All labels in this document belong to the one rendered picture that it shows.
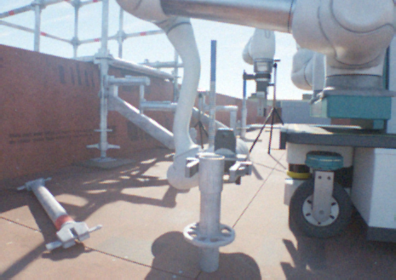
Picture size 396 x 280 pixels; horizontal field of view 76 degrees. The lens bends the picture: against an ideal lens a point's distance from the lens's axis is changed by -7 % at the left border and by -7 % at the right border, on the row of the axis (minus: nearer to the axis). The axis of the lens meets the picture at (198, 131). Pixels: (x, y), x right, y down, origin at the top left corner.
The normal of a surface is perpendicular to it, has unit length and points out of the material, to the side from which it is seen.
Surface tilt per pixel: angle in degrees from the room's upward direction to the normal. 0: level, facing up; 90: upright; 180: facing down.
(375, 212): 90
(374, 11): 89
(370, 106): 90
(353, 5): 92
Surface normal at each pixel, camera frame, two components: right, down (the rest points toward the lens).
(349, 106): -0.33, 0.06
